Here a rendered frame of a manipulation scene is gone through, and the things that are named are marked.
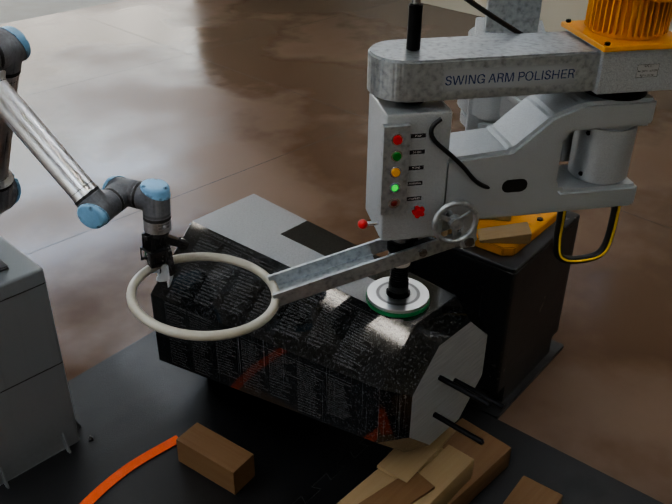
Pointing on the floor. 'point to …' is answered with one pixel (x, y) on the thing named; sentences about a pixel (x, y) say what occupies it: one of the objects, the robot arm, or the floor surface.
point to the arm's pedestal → (30, 371)
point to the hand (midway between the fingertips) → (166, 279)
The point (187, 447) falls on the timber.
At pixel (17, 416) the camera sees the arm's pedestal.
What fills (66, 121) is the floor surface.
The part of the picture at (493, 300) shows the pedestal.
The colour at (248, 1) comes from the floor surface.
